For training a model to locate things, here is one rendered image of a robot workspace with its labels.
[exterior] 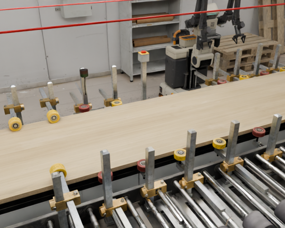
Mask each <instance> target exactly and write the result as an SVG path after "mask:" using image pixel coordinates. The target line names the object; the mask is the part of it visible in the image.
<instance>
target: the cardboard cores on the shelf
mask: <svg viewBox="0 0 285 228"><path fill-rule="evenodd" d="M168 14H169V13H166V12H163V13H153V14H138V15H132V18H140V17H149V16H159V15H168ZM173 19H174V16H170V17H161V18H152V19H140V20H132V23H136V24H145V23H154V22H164V21H172V20H173ZM170 41H171V38H168V37H167V35H163V36H155V37H147V38H136V39H132V44H133V47H140V46H147V45H153V44H160V43H168V42H170Z"/></svg>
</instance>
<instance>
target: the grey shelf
mask: <svg viewBox="0 0 285 228"><path fill-rule="evenodd" d="M163 12H166V13H169V14H181V13H182V0H128V1H119V19H131V18H132V15H138V14H153V13H163ZM181 17H182V15H179V16H175V17H174V19H173V20H172V21H164V22H154V23H145V24H136V23H132V20H131V21H122V22H119V37H120V62H121V74H123V71H124V72H125V73H126V74H127V75H129V76H130V82H133V76H134V75H139V74H141V62H140V61H139V60H138V52H141V51H147V52H148V53H149V62H147V73H150V72H156V71H163V70H165V64H166V53H165V51H166V47H167V46H170V45H173V41H172V37H173V35H172V33H174V32H176V31H177V30H180V29H181ZM163 35H167V37H168V38H171V41H170V42H168V43H160V44H153V45H147V46H140V47H133V44H132V39H136V38H147V37H155V36H163Z"/></svg>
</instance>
